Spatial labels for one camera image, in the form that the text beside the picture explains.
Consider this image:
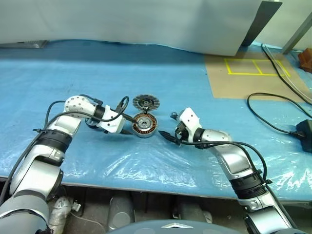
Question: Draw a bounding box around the long black cable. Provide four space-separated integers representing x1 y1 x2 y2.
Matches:
261 43 312 106

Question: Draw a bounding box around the black power adapter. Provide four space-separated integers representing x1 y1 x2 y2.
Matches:
295 119 312 153

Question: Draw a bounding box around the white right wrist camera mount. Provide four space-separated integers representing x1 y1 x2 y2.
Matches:
178 107 202 142

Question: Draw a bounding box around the white cable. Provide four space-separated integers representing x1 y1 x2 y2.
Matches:
264 45 312 98

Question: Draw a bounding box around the blue plastic table sheet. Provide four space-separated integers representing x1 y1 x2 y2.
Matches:
0 39 312 202

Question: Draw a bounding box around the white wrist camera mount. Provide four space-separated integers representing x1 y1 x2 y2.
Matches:
96 105 125 134
178 107 202 142

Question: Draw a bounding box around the silver crinkled foil tube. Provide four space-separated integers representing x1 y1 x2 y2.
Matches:
48 196 74 234

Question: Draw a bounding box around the grey aluminium post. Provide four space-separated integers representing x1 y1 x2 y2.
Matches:
282 12 312 55

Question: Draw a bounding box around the grey flat metal object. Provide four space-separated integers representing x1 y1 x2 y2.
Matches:
0 40 50 49

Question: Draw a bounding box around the grey round motor lid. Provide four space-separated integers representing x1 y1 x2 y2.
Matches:
132 94 160 112

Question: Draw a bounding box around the dark rounded grey shape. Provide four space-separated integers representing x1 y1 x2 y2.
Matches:
108 196 135 231
173 203 213 224

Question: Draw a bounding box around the grey robot torso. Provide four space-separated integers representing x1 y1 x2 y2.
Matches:
107 219 247 234

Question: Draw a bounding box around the black power adapter cable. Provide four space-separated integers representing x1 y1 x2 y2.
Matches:
247 93 312 136

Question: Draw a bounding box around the motor housing with copper windings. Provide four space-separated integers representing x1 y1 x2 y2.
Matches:
132 112 159 139

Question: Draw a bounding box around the black flat post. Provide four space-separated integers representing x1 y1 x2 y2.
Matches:
241 0 283 47

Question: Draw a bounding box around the brown cardboard sheet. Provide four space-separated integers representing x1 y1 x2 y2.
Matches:
203 52 312 99

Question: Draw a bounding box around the brown wooden object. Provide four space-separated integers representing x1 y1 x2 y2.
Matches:
297 48 312 73

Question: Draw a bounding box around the white backdrop board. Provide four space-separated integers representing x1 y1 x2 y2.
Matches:
0 0 263 57

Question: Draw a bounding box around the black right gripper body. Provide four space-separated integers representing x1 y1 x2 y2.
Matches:
174 121 189 148

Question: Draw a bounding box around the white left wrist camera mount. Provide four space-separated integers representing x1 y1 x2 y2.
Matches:
96 105 125 134

